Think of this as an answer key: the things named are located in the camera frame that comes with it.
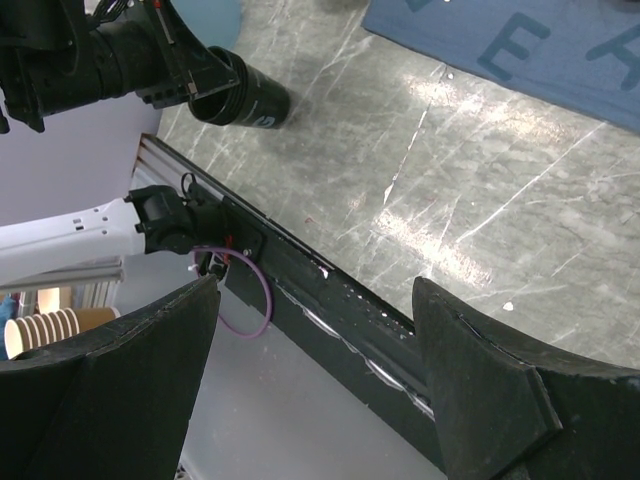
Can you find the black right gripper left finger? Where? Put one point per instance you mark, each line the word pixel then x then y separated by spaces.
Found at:
pixel 114 402

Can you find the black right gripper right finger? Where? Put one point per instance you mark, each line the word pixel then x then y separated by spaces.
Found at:
pixel 509 406

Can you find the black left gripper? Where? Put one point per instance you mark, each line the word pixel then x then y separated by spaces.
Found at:
pixel 56 56

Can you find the black takeout coffee cup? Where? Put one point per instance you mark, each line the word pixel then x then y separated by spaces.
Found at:
pixel 258 101

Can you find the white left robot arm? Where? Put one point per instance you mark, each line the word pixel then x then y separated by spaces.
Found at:
pixel 151 219

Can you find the blue straw holder cup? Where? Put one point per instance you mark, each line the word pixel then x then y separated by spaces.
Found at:
pixel 213 22

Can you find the stack of paper cups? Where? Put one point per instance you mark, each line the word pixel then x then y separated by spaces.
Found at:
pixel 31 332

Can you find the blue alphabet cloth mat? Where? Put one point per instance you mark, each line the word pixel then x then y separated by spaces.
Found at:
pixel 581 55

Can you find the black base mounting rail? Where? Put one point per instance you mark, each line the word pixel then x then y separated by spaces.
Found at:
pixel 364 343

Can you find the aluminium frame rail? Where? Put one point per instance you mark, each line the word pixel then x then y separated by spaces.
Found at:
pixel 99 271

